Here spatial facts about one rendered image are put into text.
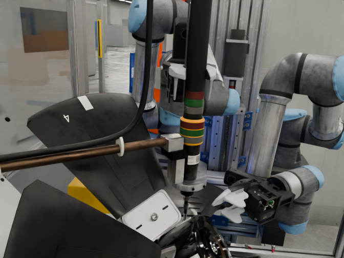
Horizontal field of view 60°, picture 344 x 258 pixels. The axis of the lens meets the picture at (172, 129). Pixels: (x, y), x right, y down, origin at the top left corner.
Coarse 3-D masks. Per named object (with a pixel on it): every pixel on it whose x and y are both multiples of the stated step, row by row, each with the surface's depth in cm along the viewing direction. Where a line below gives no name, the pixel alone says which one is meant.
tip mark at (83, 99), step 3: (81, 96) 57; (84, 96) 57; (81, 99) 56; (84, 99) 56; (87, 99) 57; (81, 102) 56; (84, 102) 56; (87, 102) 56; (84, 105) 56; (87, 105) 56; (90, 105) 56; (87, 108) 56; (90, 108) 56
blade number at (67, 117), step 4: (64, 112) 53; (68, 112) 53; (60, 116) 52; (64, 116) 52; (68, 116) 53; (72, 116) 53; (64, 120) 52; (68, 120) 52; (72, 120) 53; (68, 124) 52
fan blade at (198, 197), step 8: (168, 184) 76; (208, 184) 82; (168, 192) 72; (176, 192) 72; (200, 192) 73; (208, 192) 75; (216, 192) 77; (176, 200) 69; (184, 200) 68; (192, 200) 68; (200, 200) 69; (208, 200) 70; (192, 208) 65; (200, 208) 65; (208, 208) 66; (216, 208) 67; (208, 216) 62
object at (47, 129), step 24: (96, 96) 58; (120, 96) 62; (48, 120) 51; (96, 120) 55; (120, 120) 57; (48, 144) 49; (72, 168) 50; (96, 168) 51; (120, 168) 52; (144, 168) 54; (96, 192) 50; (120, 192) 51; (144, 192) 52; (120, 216) 50
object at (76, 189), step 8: (72, 184) 96; (80, 184) 96; (72, 192) 95; (80, 192) 95; (88, 192) 95; (80, 200) 96; (88, 200) 96; (96, 200) 95; (96, 208) 96; (104, 208) 96
